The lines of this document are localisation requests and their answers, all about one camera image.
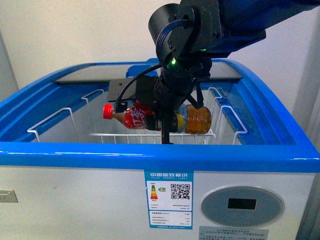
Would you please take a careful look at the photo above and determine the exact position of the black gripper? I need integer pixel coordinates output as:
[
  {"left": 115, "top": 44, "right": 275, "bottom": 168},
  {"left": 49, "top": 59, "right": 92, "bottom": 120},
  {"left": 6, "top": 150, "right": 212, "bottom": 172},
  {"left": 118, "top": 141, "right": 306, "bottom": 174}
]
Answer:
[{"left": 136, "top": 71, "right": 200, "bottom": 145}]

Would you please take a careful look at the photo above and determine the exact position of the red label tea bottle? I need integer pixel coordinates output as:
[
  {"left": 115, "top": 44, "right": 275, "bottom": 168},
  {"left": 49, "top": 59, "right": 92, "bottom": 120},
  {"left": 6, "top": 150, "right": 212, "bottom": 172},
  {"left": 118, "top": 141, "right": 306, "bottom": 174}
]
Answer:
[{"left": 102, "top": 101, "right": 212, "bottom": 135}]

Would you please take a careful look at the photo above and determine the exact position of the blue energy label sticker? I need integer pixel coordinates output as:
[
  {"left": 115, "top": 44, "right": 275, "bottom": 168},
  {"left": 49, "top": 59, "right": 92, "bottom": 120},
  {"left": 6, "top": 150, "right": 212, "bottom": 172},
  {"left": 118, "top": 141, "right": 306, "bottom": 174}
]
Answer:
[{"left": 144, "top": 170, "right": 194, "bottom": 230}]

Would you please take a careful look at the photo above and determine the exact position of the glass sliding freezer lid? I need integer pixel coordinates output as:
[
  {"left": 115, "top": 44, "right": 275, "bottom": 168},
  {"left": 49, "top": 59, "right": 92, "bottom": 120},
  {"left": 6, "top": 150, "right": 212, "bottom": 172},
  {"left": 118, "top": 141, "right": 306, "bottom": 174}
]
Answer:
[{"left": 55, "top": 61, "right": 243, "bottom": 84}]

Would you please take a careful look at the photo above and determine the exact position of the grey oval control panel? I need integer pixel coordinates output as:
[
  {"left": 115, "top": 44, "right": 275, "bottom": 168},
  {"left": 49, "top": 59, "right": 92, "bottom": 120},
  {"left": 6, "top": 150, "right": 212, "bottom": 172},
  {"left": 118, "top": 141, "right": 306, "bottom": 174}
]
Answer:
[{"left": 201, "top": 186, "right": 285, "bottom": 228}]

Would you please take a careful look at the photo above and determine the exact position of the white chest freezer blue trim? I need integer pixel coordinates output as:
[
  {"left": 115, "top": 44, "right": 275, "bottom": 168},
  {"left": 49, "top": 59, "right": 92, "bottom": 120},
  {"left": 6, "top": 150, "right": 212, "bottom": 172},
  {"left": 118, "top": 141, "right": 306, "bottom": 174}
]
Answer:
[{"left": 0, "top": 59, "right": 320, "bottom": 240}]

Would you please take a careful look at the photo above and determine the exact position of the grey text sticker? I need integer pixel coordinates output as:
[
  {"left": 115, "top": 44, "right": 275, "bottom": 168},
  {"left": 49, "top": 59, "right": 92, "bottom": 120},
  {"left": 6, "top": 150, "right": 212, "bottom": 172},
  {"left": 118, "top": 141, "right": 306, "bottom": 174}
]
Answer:
[{"left": 198, "top": 226, "right": 269, "bottom": 240}]

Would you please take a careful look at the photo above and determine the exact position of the black camera cable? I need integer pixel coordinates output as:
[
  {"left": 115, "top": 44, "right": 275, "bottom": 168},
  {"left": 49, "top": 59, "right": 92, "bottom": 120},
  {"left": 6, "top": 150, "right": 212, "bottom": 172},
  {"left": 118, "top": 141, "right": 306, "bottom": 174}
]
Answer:
[{"left": 113, "top": 63, "right": 163, "bottom": 116}]

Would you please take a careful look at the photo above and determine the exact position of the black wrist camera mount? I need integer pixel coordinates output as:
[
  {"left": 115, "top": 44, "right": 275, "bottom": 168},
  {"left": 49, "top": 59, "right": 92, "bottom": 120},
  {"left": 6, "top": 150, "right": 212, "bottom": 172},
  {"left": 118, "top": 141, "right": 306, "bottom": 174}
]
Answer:
[{"left": 106, "top": 77, "right": 141, "bottom": 103}]

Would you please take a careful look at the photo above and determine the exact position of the white wire freezer basket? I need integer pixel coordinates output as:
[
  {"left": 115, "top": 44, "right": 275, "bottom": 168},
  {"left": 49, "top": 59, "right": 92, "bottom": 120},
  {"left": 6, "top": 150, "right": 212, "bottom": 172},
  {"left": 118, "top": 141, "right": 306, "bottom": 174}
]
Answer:
[{"left": 27, "top": 87, "right": 249, "bottom": 145}]

